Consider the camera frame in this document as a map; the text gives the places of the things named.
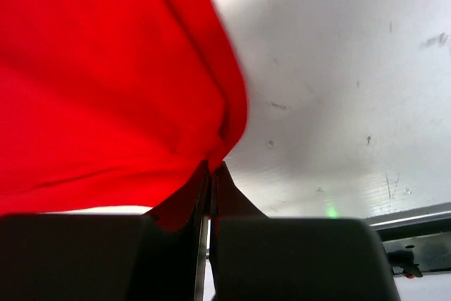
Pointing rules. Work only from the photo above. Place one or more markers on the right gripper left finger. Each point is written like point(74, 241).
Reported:
point(159, 255)

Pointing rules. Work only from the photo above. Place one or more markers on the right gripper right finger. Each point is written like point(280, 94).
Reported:
point(256, 257)

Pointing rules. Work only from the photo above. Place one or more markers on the red t shirt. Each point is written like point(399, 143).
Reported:
point(113, 102)

